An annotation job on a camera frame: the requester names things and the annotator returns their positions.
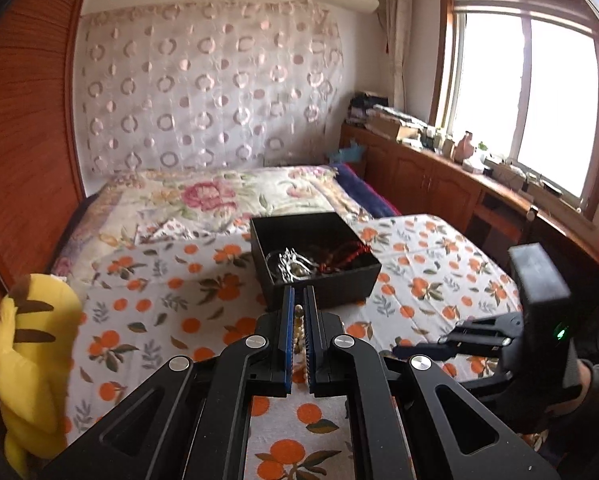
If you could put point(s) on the cardboard box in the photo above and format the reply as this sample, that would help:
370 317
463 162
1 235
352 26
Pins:
394 127

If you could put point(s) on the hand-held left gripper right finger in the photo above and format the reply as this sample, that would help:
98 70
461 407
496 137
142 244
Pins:
309 350

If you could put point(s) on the teal bag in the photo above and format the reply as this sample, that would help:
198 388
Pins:
350 154

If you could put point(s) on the silver bangle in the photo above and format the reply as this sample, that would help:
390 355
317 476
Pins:
273 261

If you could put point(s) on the pink figurine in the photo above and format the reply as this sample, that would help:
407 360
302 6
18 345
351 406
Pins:
464 147

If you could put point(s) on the floral quilt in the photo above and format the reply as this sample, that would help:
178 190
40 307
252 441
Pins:
204 200

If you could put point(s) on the window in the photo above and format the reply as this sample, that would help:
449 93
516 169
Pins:
519 100

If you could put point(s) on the circle patterned wall cloth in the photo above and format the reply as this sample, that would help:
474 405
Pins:
209 85

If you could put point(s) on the black square box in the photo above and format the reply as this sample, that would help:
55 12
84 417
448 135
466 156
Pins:
329 287

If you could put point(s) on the pile of dark clutter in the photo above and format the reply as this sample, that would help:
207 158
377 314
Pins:
362 107

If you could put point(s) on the dark blue blanket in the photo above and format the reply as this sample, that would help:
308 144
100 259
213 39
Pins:
367 192

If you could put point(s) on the orange print bed sheet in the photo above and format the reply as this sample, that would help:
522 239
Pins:
179 300

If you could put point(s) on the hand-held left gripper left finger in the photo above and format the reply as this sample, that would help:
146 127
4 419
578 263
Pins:
289 350

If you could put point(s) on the pale window curtain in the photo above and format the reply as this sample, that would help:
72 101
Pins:
398 40

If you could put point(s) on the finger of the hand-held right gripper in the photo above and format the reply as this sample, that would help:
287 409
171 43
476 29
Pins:
449 347
489 329

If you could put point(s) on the wooden wardrobe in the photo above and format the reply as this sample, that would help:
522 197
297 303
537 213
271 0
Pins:
24 135

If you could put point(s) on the yellow plush toy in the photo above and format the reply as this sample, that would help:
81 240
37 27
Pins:
29 360

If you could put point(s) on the wooden cabinet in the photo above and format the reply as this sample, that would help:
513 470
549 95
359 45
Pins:
419 175

